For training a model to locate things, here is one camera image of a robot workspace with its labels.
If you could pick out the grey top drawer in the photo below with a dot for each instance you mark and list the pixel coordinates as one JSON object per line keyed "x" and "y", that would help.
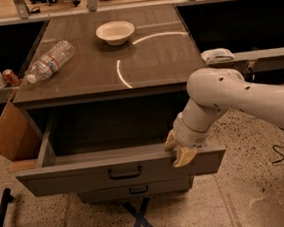
{"x": 112, "y": 145}

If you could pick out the grey drawer cabinet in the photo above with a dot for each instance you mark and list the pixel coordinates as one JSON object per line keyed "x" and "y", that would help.
{"x": 155, "y": 61}

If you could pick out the black bar lower left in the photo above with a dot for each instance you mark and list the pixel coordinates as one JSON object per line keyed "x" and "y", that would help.
{"x": 5, "y": 200}

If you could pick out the red soda can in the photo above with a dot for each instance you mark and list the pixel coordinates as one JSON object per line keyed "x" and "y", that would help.
{"x": 11, "y": 78}

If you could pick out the white folded cloth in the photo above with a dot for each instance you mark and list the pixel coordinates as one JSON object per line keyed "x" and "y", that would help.
{"x": 217, "y": 55}

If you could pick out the clear plastic water bottle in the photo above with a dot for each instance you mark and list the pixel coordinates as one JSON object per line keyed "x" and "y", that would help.
{"x": 51, "y": 62}

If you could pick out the grey drawer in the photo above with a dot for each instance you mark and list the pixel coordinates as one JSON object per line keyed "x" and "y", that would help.
{"x": 112, "y": 145}
{"x": 158, "y": 187}

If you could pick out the brown cardboard box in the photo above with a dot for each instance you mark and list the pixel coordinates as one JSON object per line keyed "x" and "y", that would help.
{"x": 18, "y": 140}

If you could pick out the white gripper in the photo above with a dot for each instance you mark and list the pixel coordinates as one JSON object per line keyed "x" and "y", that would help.
{"x": 190, "y": 135}

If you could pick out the white paper bowl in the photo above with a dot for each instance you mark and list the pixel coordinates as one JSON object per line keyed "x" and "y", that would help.
{"x": 115, "y": 33}

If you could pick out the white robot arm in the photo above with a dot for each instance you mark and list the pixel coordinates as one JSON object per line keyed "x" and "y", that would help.
{"x": 211, "y": 93}

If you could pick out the grey bottom drawer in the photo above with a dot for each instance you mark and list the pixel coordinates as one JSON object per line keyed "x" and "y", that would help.
{"x": 158, "y": 187}

